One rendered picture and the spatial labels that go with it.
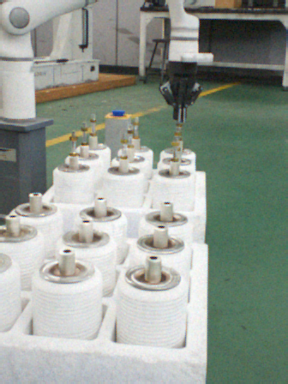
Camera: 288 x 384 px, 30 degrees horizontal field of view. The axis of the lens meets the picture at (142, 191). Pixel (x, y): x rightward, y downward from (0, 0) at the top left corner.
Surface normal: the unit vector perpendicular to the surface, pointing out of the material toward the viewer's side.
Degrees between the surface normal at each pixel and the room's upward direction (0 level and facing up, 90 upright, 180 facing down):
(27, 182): 90
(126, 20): 90
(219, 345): 0
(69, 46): 90
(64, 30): 66
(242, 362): 0
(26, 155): 88
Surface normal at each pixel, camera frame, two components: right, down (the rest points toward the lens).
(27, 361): -0.12, 0.29
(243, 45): -0.41, 0.26
